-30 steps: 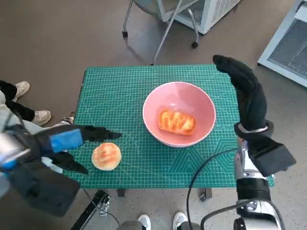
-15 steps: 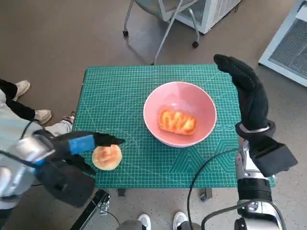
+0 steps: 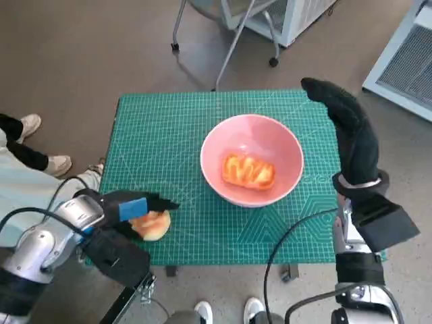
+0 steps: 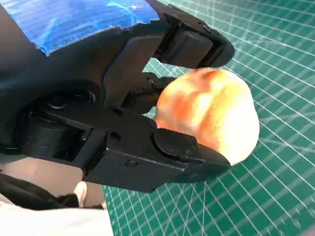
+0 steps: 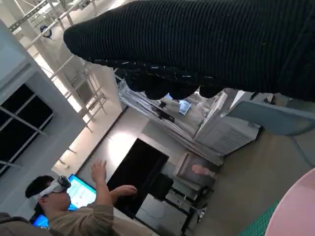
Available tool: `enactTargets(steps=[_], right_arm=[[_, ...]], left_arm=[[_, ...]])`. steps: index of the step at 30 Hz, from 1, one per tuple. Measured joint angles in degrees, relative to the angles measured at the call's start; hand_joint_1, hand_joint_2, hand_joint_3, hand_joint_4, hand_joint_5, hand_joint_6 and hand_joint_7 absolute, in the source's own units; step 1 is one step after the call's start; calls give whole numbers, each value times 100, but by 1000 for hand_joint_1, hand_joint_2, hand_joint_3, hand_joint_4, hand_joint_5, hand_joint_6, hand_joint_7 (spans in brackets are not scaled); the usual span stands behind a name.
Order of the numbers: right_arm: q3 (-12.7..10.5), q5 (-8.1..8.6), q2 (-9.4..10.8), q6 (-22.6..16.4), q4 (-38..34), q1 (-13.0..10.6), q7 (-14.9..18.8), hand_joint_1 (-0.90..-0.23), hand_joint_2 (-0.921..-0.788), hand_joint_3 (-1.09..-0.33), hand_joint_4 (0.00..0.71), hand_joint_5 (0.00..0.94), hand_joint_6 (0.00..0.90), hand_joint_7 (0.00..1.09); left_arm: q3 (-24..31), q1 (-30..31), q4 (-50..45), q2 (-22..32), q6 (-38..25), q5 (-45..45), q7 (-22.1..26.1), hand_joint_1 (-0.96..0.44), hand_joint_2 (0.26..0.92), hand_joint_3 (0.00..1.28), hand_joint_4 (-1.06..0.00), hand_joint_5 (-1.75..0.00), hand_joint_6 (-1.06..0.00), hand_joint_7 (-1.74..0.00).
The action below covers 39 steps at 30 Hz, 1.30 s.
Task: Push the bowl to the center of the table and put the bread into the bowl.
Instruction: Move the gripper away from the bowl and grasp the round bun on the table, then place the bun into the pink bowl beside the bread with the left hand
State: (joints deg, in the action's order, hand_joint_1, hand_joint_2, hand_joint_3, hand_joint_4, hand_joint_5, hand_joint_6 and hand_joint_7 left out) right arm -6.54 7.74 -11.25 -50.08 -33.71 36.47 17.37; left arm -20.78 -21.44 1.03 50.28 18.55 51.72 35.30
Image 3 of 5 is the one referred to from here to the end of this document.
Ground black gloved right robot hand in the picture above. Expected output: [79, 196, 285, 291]
[300, 77, 380, 186]

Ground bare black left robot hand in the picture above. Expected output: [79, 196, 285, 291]
[97, 189, 181, 239]

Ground round toy bread bun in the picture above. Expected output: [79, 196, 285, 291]
[130, 209, 171, 242]

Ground rectangular toy bread loaf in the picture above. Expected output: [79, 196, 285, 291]
[221, 153, 277, 190]

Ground pink bowl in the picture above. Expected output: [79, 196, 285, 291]
[200, 113, 305, 209]

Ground white cabinet with grey grille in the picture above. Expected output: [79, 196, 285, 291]
[361, 0, 432, 122]

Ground black metal stand bar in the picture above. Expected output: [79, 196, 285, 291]
[97, 273, 158, 324]

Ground person with white shoes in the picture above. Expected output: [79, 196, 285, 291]
[165, 296, 286, 324]

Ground green cutting mat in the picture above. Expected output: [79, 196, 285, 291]
[84, 89, 387, 267]

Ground white appliance with grille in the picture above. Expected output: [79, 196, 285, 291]
[222, 0, 338, 48]

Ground grey office chair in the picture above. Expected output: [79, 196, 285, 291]
[171, 0, 280, 92]

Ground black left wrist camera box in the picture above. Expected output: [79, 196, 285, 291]
[80, 227, 152, 288]

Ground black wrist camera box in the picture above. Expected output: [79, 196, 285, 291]
[350, 194, 421, 252]
[80, 227, 152, 288]

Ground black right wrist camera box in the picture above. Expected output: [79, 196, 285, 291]
[350, 194, 421, 252]

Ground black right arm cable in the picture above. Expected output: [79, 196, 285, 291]
[265, 208, 338, 324]

